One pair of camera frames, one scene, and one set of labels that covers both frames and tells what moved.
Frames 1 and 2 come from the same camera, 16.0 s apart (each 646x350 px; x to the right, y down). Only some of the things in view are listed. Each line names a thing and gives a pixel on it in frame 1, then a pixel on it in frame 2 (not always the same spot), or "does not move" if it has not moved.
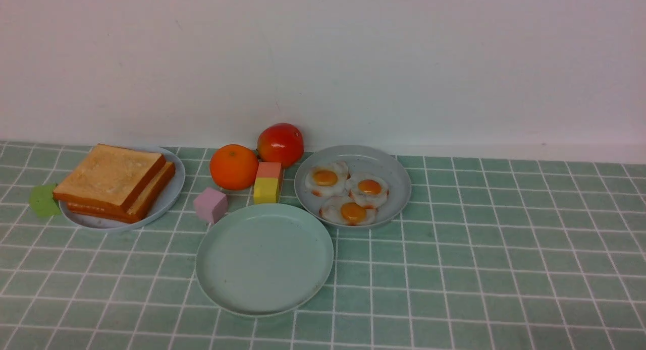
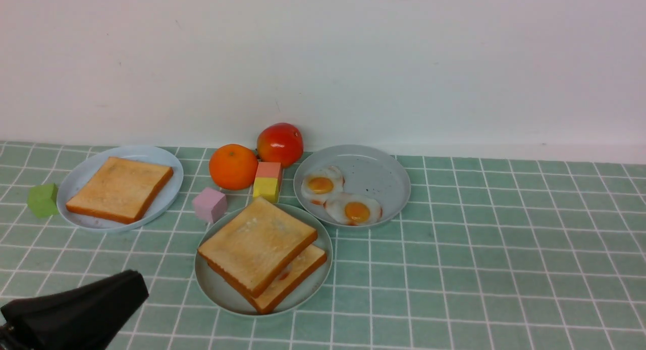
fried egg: [343, 210] does not move
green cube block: [42, 201] does not move
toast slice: [111, 176] -> [253, 255]
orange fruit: [234, 167] does not move
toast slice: [147, 201] -> [315, 255]
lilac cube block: [211, 205] does not move
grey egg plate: [359, 159] does not move
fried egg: [368, 189] -> [284, 275]
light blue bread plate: [108, 225] does not move
